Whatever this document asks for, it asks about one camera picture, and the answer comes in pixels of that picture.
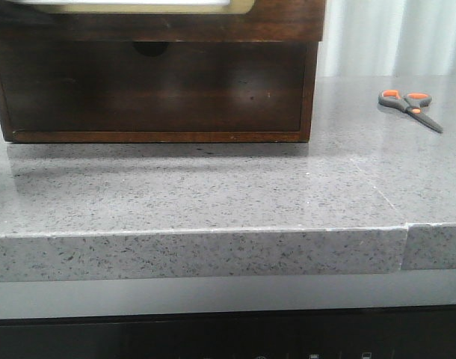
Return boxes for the grey orange scissors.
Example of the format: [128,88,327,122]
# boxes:
[378,90,443,134]

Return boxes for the dark wooden drawer cabinet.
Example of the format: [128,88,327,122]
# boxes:
[0,39,320,144]

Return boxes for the white sheer curtain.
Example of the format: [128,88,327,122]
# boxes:
[317,1,456,77]

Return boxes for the black appliance control panel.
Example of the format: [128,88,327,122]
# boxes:
[0,305,456,358]

